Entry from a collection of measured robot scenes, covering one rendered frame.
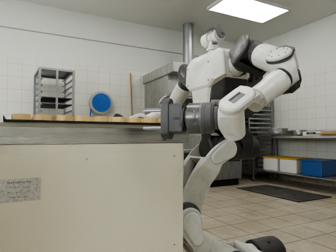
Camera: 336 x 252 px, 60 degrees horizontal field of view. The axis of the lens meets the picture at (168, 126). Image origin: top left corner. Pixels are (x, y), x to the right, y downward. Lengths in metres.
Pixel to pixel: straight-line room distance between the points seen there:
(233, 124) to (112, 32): 4.94
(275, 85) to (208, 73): 0.44
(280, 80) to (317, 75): 5.17
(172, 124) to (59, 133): 0.35
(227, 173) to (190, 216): 4.09
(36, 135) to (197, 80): 0.72
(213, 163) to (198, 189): 0.12
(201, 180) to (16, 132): 0.73
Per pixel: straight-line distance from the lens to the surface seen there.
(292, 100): 6.32
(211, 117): 0.78
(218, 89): 1.25
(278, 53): 0.96
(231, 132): 0.81
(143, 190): 1.01
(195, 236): 1.23
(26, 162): 0.92
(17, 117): 0.90
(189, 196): 1.24
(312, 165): 5.26
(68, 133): 0.94
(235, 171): 5.37
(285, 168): 5.59
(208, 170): 1.24
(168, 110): 0.83
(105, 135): 0.96
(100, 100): 5.12
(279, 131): 5.78
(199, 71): 1.31
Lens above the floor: 0.86
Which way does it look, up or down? 2 degrees up
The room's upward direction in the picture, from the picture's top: straight up
